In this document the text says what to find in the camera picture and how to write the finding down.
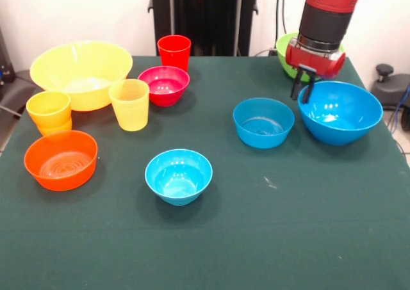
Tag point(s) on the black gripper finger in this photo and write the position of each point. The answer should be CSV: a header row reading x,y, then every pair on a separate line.
x,y
308,90
296,85

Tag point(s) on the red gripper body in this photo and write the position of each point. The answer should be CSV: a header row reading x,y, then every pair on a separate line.
x,y
315,61

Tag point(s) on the green bowl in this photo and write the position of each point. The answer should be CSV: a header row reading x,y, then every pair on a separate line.
x,y
282,54

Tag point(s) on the large blue bowl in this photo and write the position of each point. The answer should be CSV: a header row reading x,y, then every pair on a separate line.
x,y
339,130

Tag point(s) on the flat-bottomed blue bowl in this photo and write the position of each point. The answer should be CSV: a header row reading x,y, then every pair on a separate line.
x,y
262,139

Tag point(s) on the small light blue bowl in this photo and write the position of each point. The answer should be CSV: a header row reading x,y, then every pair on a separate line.
x,y
177,194

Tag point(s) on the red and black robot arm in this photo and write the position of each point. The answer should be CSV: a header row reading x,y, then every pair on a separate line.
x,y
326,11

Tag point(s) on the red cup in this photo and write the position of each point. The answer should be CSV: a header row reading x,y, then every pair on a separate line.
x,y
174,58

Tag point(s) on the magenta bowl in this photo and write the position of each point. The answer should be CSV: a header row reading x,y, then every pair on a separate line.
x,y
165,82

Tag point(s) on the pale yellow cup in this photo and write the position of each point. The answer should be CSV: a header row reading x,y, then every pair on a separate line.
x,y
129,114

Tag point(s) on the dark green tablecloth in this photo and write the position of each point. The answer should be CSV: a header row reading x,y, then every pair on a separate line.
x,y
205,238

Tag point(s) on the large yellow bowl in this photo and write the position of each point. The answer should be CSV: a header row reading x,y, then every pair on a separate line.
x,y
80,62

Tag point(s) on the orange cup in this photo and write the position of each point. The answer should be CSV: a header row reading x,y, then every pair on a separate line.
x,y
52,130

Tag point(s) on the amber yellow cup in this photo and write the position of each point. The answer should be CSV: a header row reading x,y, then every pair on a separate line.
x,y
48,114

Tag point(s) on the orange bowl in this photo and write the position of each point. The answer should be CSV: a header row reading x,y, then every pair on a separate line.
x,y
61,174

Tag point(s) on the black equipment box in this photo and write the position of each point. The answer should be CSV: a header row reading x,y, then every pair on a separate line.
x,y
4,66

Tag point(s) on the black pedestal foot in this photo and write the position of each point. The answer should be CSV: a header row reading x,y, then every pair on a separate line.
x,y
16,90
384,72

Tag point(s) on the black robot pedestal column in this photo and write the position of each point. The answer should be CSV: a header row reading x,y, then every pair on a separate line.
x,y
205,14

